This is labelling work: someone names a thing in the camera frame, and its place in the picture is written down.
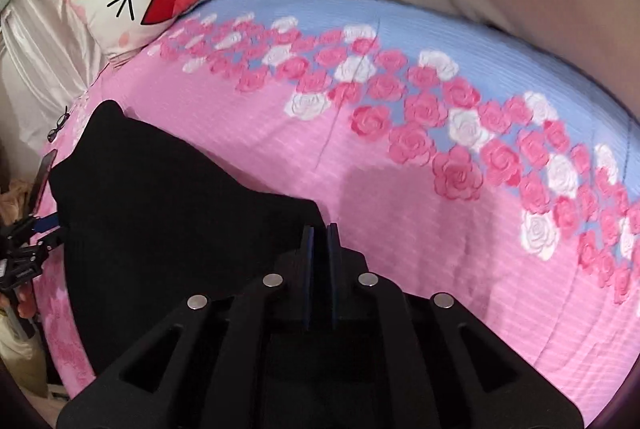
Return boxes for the black eyeglasses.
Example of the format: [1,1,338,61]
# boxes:
[47,106,71,142]

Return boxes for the pink floral blanket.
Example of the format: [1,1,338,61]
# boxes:
[30,0,640,425]

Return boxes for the black pants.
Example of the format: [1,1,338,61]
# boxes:
[47,99,326,402]

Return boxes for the tan crumpled bag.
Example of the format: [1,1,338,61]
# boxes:
[0,179,40,230]

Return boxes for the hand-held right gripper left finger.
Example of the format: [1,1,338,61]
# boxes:
[56,224,317,429]

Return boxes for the silver satin cloth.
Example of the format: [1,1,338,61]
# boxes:
[0,0,113,160]

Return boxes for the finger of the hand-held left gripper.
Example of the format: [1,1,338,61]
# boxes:
[12,234,67,262]
[15,215,62,236]

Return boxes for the black smartphone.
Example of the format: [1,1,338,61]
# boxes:
[29,149,58,216]

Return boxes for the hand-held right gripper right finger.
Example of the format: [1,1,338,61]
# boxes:
[326,223,586,429]

